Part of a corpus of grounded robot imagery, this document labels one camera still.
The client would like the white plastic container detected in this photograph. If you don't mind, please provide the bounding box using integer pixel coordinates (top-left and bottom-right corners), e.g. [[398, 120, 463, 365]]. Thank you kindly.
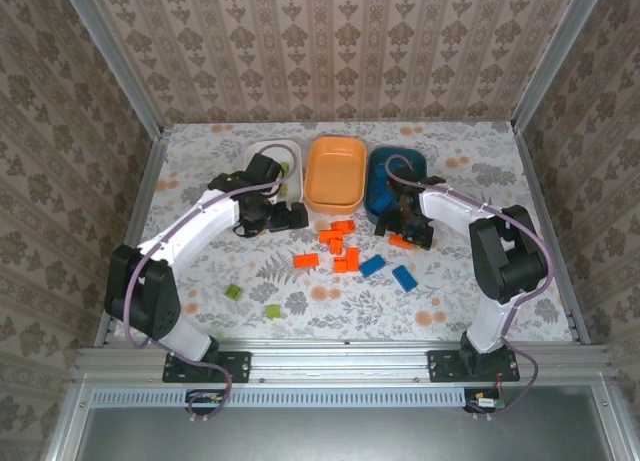
[[243, 139, 305, 205]]

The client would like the teal plastic container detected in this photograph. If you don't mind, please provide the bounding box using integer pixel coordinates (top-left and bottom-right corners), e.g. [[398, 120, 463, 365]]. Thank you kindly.
[[363, 143, 430, 226]]

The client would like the orange plastic container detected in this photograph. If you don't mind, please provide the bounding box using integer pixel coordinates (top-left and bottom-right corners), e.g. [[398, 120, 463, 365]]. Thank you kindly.
[[303, 136, 369, 216]]

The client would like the floral printed table cover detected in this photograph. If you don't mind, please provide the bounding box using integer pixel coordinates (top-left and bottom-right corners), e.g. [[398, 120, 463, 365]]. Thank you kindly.
[[113, 121, 574, 342]]

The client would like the small electronics board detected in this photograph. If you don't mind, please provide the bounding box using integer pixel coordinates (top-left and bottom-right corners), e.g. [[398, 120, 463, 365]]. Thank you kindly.
[[185, 389, 226, 407], [464, 388, 506, 413]]

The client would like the grey metal panel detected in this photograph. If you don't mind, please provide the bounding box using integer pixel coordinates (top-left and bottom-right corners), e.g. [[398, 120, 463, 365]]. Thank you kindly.
[[47, 383, 640, 461]]

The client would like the aluminium table side rail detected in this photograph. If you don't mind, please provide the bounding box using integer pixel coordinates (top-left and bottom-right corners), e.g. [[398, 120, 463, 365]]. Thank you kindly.
[[512, 125, 592, 345], [93, 128, 174, 347]]

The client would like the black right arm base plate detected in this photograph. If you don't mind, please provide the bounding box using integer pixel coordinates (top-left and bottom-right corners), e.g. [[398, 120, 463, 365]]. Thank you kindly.
[[427, 349, 521, 383]]

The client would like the aluminium frame cross rail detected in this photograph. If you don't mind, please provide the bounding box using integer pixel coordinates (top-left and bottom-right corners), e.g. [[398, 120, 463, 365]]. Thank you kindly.
[[74, 338, 614, 385]]

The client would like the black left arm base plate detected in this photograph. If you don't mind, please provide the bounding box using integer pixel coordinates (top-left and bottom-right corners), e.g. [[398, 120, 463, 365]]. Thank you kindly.
[[162, 350, 252, 384]]

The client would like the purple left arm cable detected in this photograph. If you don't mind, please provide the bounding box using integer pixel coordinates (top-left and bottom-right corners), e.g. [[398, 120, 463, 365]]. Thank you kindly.
[[122, 141, 305, 425]]

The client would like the grey slotted cable duct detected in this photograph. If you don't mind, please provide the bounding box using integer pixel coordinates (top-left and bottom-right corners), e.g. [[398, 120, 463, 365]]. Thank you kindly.
[[91, 386, 469, 409]]

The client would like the aluminium upright frame post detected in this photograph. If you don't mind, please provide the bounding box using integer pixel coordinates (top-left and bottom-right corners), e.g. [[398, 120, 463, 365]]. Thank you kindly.
[[510, 0, 609, 132], [57, 0, 166, 140]]

